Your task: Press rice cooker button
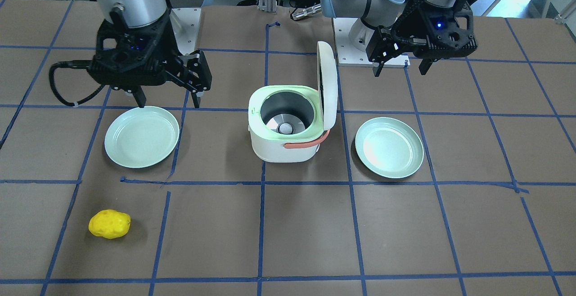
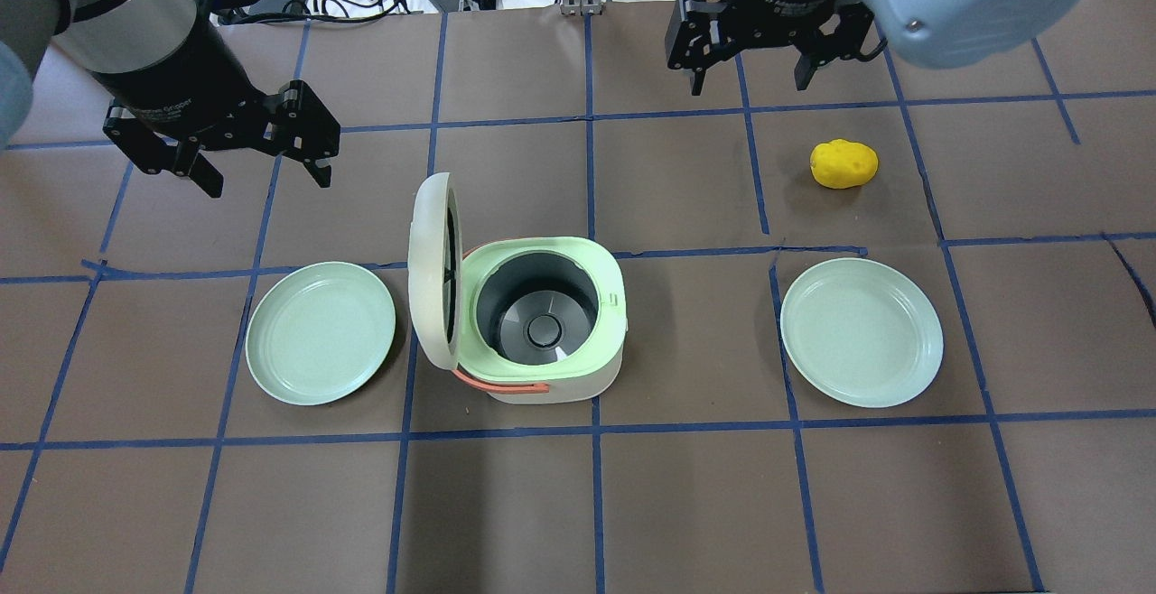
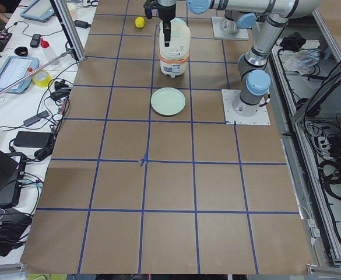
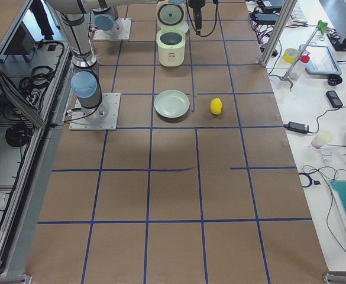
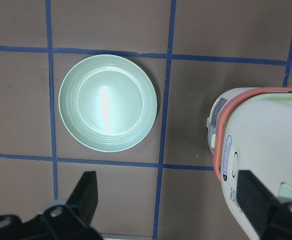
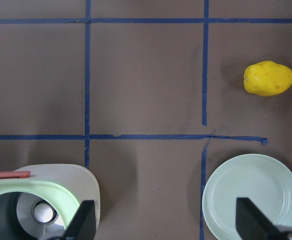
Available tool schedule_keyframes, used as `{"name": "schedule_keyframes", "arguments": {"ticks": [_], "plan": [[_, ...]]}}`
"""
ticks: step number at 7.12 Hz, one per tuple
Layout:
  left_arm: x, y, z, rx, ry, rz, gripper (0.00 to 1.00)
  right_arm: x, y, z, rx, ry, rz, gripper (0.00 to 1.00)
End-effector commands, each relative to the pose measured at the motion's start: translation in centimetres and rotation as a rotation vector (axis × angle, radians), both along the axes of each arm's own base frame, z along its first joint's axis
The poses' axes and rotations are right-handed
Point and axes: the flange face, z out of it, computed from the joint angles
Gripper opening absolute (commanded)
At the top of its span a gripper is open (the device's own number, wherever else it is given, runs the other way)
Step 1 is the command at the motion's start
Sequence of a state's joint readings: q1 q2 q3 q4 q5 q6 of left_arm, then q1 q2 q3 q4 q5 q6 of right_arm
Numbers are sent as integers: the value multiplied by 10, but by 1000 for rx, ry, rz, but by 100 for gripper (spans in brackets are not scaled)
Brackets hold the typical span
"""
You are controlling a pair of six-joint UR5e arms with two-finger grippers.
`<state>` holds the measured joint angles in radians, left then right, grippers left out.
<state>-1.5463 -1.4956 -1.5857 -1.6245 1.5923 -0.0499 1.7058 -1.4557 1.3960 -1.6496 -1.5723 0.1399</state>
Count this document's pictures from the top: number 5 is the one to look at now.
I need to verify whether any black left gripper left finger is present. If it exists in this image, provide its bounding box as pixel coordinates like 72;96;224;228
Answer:
66;171;97;227

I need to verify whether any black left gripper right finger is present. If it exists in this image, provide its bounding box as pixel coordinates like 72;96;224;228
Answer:
236;170;281;238

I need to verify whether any white rice cooker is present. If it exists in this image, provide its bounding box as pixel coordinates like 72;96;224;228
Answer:
207;87;292;240

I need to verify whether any green plate far from potato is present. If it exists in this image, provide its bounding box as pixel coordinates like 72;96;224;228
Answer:
58;54;158;153

